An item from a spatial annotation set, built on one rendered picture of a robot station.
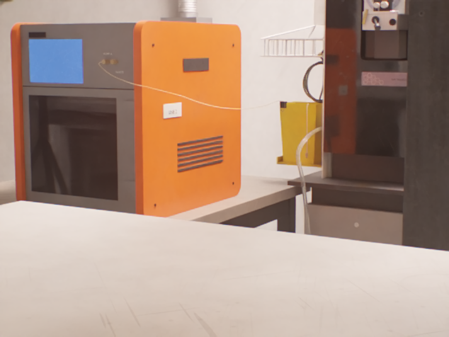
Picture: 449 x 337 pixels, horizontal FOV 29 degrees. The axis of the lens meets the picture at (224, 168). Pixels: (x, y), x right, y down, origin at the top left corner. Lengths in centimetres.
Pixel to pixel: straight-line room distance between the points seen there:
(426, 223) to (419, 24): 30
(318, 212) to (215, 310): 161
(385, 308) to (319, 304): 5
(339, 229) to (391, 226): 14
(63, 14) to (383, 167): 232
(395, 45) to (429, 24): 80
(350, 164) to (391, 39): 36
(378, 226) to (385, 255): 138
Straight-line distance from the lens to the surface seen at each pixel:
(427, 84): 131
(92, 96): 188
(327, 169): 229
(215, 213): 196
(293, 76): 354
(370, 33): 220
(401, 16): 210
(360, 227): 217
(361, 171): 225
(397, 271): 72
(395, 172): 222
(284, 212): 236
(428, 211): 133
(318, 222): 221
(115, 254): 77
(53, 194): 198
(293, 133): 231
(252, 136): 364
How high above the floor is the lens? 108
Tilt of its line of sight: 8 degrees down
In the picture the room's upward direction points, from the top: straight up
